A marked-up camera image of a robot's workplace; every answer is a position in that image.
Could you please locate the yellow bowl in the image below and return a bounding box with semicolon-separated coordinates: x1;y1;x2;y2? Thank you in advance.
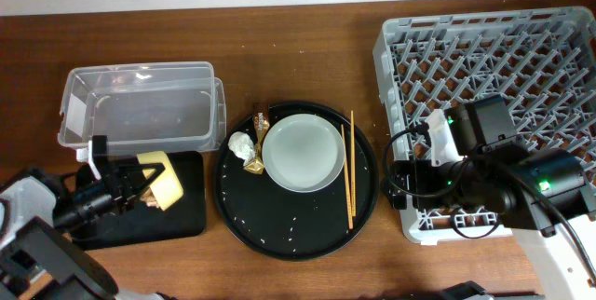
136;151;183;211

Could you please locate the white tissue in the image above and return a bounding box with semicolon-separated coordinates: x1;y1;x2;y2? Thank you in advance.
227;131;256;162

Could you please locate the wooden chopstick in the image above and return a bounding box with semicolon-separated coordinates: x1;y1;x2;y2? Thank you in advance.
340;125;353;232
350;110;357;220

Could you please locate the gold brown snack wrapper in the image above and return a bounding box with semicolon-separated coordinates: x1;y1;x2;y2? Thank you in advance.
244;102;270;174

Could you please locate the grey plate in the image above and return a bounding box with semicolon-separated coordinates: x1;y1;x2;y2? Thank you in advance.
262;114;345;194

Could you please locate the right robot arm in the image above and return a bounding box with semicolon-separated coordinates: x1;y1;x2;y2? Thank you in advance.
382;96;595;299

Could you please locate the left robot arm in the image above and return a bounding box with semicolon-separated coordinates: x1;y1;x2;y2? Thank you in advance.
1;135;177;299

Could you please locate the grey dishwasher rack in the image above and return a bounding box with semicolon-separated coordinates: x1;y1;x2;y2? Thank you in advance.
372;7;595;245

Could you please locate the black rectangular tray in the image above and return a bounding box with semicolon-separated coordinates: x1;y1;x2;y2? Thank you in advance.
71;151;207;251

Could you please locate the clear plastic bin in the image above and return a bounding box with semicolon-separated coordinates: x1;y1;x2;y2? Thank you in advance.
57;61;226;161

